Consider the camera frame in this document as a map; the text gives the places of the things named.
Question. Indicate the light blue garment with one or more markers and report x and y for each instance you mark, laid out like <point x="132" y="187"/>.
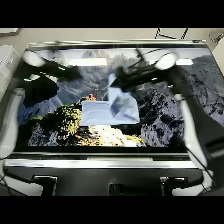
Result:
<point x="100" y="113"/>

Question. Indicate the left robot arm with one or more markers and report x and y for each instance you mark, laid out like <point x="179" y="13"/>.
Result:
<point x="10" y="123"/>

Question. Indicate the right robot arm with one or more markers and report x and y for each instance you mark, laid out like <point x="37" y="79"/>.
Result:
<point x="196" y="126"/>

